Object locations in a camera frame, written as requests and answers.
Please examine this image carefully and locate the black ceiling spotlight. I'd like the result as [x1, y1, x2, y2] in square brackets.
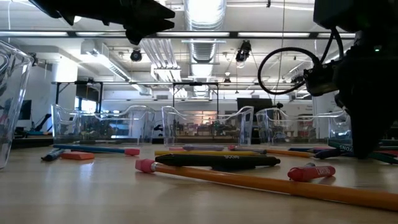
[129, 48, 143, 62]
[235, 40, 252, 63]

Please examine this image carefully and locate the yellow pencil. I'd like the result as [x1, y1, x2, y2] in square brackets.
[154, 150, 265, 157]

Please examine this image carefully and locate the blue crayon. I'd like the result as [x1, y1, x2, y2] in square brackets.
[41, 148, 66, 162]

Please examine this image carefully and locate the thick black pen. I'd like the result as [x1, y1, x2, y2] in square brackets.
[154, 154, 281, 172]

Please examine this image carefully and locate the clear plastic bin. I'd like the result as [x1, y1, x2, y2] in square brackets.
[255, 107, 354, 146]
[161, 105, 254, 147]
[51, 105, 156, 147]
[0, 39, 34, 170]

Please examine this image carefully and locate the purple pen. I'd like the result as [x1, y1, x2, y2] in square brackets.
[313, 148, 343, 160]

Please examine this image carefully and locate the blue pencil pink eraser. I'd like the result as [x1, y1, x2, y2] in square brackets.
[52, 144, 141, 156]

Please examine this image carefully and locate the red crayon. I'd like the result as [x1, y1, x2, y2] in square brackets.
[287, 164, 336, 183]

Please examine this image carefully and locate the silver ceiling air duct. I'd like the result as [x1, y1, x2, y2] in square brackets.
[183, 0, 228, 65]

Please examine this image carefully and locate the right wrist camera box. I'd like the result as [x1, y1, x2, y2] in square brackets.
[303, 63, 339, 97]

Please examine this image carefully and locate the grey crayon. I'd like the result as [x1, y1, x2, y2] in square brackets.
[228, 145, 268, 155]

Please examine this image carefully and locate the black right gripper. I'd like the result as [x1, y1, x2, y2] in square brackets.
[338, 60, 398, 159]

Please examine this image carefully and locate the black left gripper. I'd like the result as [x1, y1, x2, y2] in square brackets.
[29, 0, 176, 46]

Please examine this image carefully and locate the light blue pen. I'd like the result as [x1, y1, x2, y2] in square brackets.
[182, 144, 225, 152]

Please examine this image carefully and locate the orange pencil pink eraser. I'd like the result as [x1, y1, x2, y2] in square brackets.
[135, 159, 398, 212]

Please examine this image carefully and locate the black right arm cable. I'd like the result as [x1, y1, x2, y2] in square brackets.
[257, 27, 345, 96]

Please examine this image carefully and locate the orange red eraser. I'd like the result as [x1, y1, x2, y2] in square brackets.
[60, 151, 96, 161]

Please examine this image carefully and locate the black overhead crossbar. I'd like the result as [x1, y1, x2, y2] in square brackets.
[0, 30, 355, 40]

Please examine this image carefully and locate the green crayon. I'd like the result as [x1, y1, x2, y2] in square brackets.
[328, 141, 398, 165]

